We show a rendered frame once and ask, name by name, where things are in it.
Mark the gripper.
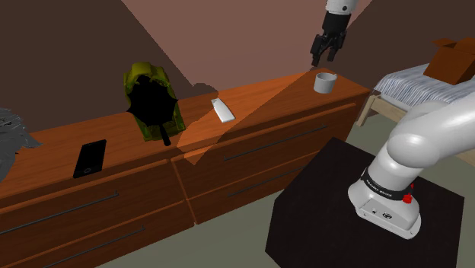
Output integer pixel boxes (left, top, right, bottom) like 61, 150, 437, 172
310, 10, 352, 68

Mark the white cup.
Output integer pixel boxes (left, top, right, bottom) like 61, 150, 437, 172
313, 72, 339, 94

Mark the bed with striped mattress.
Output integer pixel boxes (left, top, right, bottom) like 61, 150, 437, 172
355, 62, 475, 167

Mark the wooden chest of drawers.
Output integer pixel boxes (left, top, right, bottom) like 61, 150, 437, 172
0, 67, 371, 268

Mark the white remote control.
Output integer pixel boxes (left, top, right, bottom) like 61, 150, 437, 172
211, 97, 236, 123

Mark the brown cardboard box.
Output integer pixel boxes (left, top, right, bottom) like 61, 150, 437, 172
423, 37, 475, 86

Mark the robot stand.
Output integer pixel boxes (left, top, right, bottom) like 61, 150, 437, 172
264, 136, 466, 268

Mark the green and black toy tank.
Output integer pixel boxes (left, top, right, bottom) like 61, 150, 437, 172
123, 62, 186, 147

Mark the black phone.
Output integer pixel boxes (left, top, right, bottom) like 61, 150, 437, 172
72, 139, 108, 180

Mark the grey crumpled object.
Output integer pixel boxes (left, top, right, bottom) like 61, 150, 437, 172
0, 107, 43, 183

